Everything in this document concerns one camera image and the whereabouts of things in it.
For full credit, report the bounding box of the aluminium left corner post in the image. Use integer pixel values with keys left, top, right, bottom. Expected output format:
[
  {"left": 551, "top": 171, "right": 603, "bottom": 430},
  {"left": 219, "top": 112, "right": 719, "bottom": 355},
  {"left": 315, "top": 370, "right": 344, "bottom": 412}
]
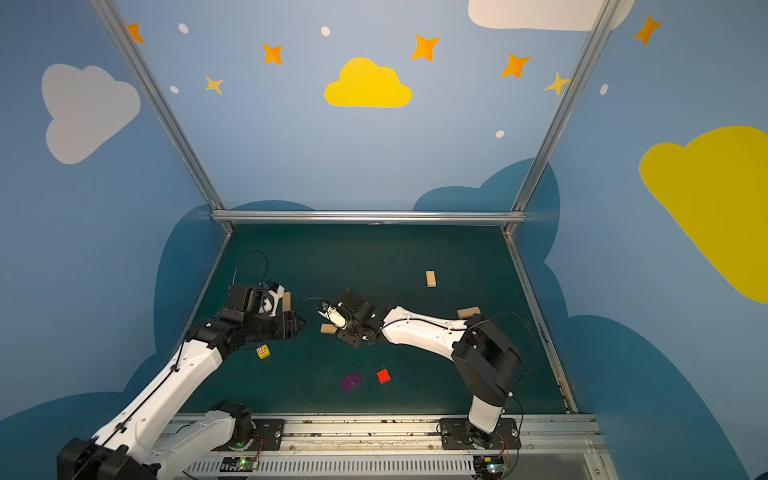
[{"left": 89, "top": 0, "right": 226, "bottom": 214}]

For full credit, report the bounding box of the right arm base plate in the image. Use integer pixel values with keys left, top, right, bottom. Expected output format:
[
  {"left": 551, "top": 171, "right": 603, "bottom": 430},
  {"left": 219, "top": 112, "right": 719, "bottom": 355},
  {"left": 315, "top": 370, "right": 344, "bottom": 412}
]
[{"left": 436, "top": 418, "right": 521, "bottom": 450}]

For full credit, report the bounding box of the aluminium corner post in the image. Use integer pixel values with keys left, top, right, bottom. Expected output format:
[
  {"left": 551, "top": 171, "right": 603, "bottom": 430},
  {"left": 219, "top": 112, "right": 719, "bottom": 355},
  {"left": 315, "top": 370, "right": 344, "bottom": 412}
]
[
  {"left": 503, "top": 0, "right": 623, "bottom": 239},
  {"left": 89, "top": 0, "right": 226, "bottom": 214}
]

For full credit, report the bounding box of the yellow cube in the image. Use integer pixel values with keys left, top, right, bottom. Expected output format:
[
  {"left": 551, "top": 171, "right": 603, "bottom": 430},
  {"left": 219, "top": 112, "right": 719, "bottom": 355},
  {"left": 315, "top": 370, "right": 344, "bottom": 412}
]
[{"left": 256, "top": 344, "right": 271, "bottom": 359}]

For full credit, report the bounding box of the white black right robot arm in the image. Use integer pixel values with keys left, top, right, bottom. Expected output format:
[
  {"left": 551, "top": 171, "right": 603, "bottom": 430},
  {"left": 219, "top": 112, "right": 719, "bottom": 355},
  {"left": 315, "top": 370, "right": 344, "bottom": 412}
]
[{"left": 318, "top": 301, "right": 523, "bottom": 449}]

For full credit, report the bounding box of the right green circuit board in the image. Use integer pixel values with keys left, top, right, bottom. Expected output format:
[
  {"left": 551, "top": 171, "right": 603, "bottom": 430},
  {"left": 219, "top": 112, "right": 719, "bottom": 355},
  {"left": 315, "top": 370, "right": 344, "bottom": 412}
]
[{"left": 473, "top": 456, "right": 508, "bottom": 480}]

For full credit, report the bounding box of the aluminium right corner post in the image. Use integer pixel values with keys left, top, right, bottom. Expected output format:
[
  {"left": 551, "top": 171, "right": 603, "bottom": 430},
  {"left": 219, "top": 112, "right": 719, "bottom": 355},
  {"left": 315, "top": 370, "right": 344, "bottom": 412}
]
[{"left": 503, "top": 0, "right": 623, "bottom": 239}]

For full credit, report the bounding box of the aluminium back frame rail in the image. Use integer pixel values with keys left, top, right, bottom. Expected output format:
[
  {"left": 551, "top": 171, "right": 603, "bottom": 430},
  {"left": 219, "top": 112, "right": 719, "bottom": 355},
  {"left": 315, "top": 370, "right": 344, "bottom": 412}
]
[{"left": 211, "top": 210, "right": 526, "bottom": 224}]

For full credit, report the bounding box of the green circuit board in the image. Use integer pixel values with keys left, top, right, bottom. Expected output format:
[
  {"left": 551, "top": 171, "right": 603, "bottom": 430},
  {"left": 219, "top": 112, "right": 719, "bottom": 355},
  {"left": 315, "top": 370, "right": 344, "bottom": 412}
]
[
  {"left": 473, "top": 456, "right": 508, "bottom": 480},
  {"left": 219, "top": 457, "right": 259, "bottom": 473}
]

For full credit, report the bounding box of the left green circuit board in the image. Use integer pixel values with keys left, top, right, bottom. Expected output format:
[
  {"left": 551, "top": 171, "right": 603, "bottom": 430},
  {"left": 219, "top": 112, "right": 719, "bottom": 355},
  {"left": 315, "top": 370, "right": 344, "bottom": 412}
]
[{"left": 219, "top": 457, "right": 259, "bottom": 473}]

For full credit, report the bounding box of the aluminium front rail base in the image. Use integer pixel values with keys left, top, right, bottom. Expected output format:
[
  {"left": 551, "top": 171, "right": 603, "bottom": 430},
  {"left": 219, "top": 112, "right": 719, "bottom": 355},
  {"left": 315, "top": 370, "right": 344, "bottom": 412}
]
[{"left": 160, "top": 414, "right": 618, "bottom": 479}]

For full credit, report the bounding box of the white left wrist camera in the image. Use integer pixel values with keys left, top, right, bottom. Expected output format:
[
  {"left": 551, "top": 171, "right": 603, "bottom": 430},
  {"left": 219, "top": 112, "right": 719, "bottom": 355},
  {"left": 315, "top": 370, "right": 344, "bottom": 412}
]
[{"left": 258, "top": 282, "right": 285, "bottom": 317}]

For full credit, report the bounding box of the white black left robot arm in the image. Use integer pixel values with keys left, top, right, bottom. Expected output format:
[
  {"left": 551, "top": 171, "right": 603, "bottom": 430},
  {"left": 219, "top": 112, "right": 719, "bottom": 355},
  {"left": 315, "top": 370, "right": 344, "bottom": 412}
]
[{"left": 56, "top": 282, "right": 299, "bottom": 479}]

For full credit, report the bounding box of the red cube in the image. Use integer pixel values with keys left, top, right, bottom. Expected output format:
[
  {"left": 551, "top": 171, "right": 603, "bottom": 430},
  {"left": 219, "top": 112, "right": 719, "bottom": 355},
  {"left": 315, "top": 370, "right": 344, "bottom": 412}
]
[{"left": 377, "top": 369, "right": 391, "bottom": 384}]

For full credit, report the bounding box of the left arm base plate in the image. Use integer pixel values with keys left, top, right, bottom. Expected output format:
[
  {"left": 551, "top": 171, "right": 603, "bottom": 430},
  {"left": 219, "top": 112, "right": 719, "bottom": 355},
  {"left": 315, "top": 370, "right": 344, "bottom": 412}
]
[{"left": 215, "top": 418, "right": 285, "bottom": 454}]

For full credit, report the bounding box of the purple block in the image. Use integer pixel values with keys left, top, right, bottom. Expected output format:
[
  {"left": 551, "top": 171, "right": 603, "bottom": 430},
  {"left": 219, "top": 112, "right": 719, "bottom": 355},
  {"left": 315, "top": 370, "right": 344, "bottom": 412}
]
[{"left": 341, "top": 373, "right": 362, "bottom": 392}]

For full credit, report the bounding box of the light wood block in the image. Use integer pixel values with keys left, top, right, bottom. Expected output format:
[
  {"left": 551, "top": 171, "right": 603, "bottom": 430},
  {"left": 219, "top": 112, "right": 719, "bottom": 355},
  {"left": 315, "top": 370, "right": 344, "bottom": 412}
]
[{"left": 282, "top": 292, "right": 292, "bottom": 312}]

